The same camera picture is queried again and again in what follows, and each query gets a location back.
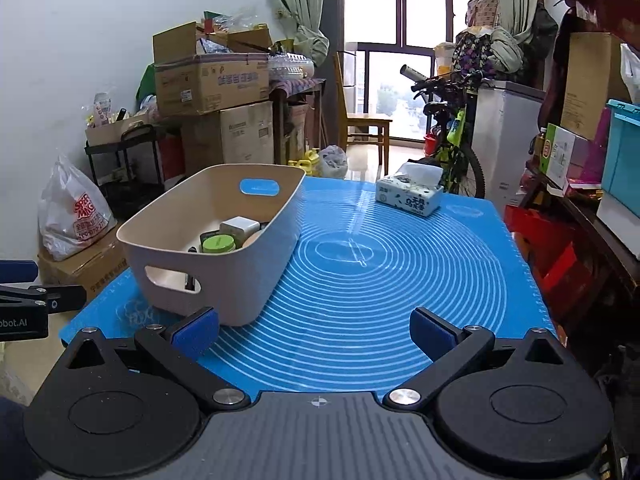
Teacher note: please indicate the cardboard box with black print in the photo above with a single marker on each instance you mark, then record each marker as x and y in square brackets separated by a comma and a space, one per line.
[85, 275]

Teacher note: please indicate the dark wooden side table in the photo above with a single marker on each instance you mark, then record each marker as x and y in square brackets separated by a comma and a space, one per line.
[580, 206]

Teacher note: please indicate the green bag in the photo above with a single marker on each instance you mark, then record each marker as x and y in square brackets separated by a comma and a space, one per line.
[146, 82]

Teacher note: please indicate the tall cardboard box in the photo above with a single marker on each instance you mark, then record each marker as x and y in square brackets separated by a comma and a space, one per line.
[592, 85]

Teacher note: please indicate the teal plastic crate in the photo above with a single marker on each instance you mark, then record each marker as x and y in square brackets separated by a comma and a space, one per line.
[622, 160]

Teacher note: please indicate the wooden chair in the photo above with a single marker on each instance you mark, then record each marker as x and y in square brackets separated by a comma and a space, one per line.
[367, 122]

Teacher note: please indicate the white red plastic bag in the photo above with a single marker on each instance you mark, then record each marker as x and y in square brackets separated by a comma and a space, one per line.
[75, 215]

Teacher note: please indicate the yellow plastic containers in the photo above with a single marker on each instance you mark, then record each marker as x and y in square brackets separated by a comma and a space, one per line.
[305, 162]

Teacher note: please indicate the dark framed window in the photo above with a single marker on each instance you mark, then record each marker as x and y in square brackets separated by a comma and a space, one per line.
[400, 47]

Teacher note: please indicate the tissue pack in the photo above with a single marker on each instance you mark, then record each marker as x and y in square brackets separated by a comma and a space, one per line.
[410, 195]

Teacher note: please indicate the pink box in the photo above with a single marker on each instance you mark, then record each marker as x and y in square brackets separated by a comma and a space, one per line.
[590, 155]

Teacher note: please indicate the clear plastic containers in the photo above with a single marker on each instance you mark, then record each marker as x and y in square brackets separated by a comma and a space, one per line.
[290, 65]

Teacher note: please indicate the black utility cart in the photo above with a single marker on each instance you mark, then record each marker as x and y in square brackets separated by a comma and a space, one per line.
[130, 180]

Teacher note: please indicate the dark maroon bag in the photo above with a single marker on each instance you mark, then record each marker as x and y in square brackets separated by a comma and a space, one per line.
[552, 70]

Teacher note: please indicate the red appliance box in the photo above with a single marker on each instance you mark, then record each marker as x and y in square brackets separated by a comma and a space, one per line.
[170, 155]

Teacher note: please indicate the red bucket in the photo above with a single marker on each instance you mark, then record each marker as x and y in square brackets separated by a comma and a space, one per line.
[432, 145]

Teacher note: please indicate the shallow cardboard box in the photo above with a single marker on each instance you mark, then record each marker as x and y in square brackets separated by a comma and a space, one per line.
[115, 132]

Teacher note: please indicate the white chest freezer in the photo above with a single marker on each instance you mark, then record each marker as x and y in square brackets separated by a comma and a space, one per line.
[510, 135]

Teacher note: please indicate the bicycle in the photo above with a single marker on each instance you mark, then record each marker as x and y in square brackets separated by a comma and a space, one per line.
[455, 150]

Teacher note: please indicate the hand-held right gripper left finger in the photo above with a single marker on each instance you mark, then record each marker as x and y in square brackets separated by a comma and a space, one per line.
[197, 332]

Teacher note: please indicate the blue silicone mat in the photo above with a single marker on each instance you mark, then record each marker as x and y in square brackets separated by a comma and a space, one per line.
[375, 285]

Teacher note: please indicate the large brown cardboard box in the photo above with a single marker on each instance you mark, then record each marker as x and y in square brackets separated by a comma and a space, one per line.
[235, 140]

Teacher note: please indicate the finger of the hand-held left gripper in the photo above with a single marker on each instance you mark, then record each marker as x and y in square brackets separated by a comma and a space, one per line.
[65, 297]
[20, 271]

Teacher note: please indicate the floral fabric bundle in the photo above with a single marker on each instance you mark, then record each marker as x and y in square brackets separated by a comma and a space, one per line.
[472, 55]

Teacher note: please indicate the white power adapter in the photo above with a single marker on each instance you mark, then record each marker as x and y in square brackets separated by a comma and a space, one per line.
[240, 227]

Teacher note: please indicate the white box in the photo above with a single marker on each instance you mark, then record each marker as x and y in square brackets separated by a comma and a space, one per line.
[617, 225]

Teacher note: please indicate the taped open cardboard box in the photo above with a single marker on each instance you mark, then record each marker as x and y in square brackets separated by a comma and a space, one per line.
[210, 85]

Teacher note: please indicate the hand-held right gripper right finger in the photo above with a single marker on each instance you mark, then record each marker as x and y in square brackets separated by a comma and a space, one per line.
[432, 335]

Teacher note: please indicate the beige plastic storage bin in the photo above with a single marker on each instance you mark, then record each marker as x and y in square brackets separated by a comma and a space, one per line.
[240, 285]

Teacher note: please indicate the red plastic crate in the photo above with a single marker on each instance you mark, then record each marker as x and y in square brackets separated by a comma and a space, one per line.
[540, 245]

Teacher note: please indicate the green white carton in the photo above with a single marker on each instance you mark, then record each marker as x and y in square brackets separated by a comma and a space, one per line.
[557, 155]

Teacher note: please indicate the white plastic jug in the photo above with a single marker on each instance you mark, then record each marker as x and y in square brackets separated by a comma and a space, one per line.
[445, 60]

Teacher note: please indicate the patterned box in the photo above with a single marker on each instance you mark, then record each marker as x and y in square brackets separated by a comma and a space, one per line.
[484, 14]

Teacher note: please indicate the grey plastic bag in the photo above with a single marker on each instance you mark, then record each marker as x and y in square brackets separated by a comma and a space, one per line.
[332, 162]

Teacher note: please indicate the light green curtain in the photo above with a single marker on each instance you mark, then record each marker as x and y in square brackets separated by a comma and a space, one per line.
[515, 10]
[300, 5]

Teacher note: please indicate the oil bottle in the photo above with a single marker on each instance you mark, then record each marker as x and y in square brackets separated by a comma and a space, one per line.
[540, 142]

